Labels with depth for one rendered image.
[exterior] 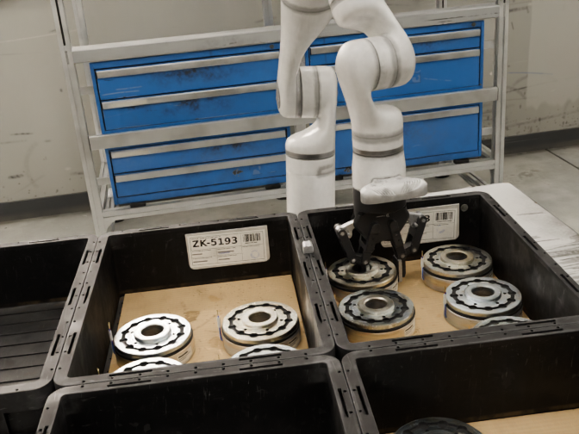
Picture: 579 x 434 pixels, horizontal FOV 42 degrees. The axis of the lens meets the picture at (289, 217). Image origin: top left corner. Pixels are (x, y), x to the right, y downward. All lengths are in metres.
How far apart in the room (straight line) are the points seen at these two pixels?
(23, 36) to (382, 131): 2.91
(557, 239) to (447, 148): 1.63
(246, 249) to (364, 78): 0.34
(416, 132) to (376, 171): 2.10
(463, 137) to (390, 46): 2.21
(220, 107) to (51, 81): 1.12
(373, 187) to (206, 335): 0.31
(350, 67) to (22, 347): 0.59
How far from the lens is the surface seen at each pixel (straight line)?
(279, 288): 1.15
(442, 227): 1.20
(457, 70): 3.12
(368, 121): 1.00
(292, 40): 1.26
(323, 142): 1.35
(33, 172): 3.92
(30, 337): 1.14
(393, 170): 1.03
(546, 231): 1.64
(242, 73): 2.90
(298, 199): 1.39
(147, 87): 2.89
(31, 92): 3.81
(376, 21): 1.03
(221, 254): 1.16
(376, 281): 1.09
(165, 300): 1.15
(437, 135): 3.15
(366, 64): 0.98
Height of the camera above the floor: 1.37
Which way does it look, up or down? 23 degrees down
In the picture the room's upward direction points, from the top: 5 degrees counter-clockwise
